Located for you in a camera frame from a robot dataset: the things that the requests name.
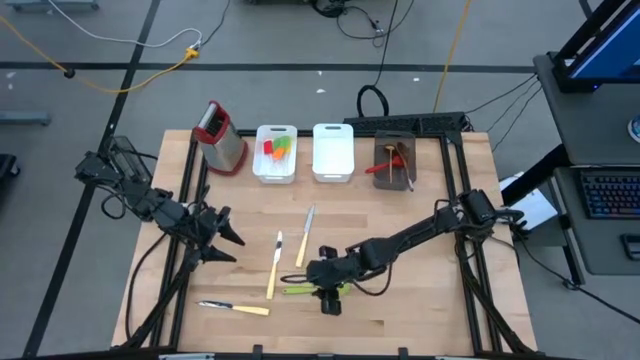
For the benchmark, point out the grey translucent plastic bin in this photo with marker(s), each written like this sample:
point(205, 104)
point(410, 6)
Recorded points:
point(382, 180)

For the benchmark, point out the black desk device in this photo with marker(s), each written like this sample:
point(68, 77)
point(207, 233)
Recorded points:
point(631, 246)

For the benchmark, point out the black caster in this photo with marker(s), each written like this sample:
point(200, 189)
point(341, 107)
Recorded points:
point(7, 165)

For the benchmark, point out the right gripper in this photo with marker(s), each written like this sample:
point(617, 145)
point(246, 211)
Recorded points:
point(332, 272)

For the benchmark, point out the computer monitor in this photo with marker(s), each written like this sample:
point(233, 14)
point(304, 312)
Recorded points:
point(610, 55)

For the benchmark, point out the grey table foot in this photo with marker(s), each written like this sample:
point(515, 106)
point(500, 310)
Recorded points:
point(50, 5)
point(25, 118)

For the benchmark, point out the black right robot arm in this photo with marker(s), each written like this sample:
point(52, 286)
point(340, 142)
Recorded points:
point(415, 232)

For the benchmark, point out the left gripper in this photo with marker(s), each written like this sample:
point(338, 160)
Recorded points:
point(205, 227)

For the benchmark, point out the red silicone spoon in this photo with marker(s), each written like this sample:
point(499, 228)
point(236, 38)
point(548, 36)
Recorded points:
point(380, 167)

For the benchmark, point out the black aluminium table frame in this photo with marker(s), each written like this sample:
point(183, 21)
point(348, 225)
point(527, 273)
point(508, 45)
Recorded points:
point(305, 133)

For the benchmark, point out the round blue white object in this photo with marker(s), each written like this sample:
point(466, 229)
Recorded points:
point(636, 129)

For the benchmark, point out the green silicone spoon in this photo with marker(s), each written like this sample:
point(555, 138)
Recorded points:
point(300, 290)

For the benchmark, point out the white plastic bin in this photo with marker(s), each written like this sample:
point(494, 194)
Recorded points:
point(333, 152)
point(275, 172)

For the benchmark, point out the black mesh control box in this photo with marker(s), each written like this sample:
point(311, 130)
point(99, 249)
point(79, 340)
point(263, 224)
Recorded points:
point(125, 155)

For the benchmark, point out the white box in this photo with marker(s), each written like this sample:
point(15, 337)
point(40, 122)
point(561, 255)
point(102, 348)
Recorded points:
point(542, 215)

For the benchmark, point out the dark wooden spoon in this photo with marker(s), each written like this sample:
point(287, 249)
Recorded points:
point(403, 150)

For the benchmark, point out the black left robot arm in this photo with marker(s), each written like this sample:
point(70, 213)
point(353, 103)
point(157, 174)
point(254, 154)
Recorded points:
point(150, 205)

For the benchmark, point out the grey desk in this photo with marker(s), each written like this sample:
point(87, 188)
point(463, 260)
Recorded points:
point(590, 125)

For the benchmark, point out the black keyboard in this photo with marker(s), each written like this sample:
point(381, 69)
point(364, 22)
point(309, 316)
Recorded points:
point(610, 195)

